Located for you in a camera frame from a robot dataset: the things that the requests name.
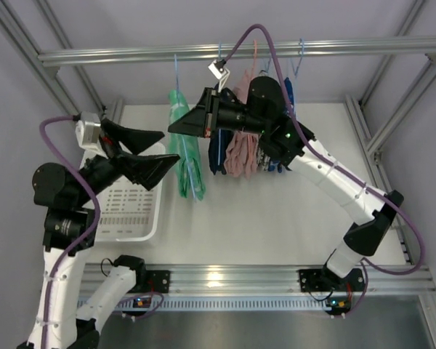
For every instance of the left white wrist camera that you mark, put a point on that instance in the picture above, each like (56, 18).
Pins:
(88, 129)

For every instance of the blue patterned trousers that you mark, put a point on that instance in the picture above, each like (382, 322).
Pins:
(276, 165)

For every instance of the pink trousers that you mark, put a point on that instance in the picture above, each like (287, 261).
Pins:
(241, 153)

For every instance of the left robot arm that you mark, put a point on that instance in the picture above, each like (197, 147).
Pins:
(70, 197)

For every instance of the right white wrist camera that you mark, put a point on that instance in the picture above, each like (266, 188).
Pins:
(220, 71)

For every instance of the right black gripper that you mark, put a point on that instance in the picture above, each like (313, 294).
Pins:
(211, 113)

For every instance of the front aluminium mounting rail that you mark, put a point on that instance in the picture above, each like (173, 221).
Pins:
(228, 280)

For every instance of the white plastic basket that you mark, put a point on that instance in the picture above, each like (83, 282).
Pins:
(129, 213)

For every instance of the navy blue trousers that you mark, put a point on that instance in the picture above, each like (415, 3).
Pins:
(213, 152)

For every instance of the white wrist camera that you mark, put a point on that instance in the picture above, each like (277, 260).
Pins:
(88, 129)
(220, 71)

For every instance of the aluminium hanging rail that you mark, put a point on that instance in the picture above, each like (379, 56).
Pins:
(374, 46)

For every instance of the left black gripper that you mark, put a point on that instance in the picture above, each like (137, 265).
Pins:
(113, 153)

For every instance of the green patterned trousers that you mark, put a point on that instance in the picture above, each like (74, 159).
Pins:
(185, 160)

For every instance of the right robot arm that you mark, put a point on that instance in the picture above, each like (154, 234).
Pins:
(296, 148)

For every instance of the slotted grey cable duct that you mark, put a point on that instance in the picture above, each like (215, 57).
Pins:
(170, 303)

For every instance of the white printed trousers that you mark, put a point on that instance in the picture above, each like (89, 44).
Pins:
(263, 160)

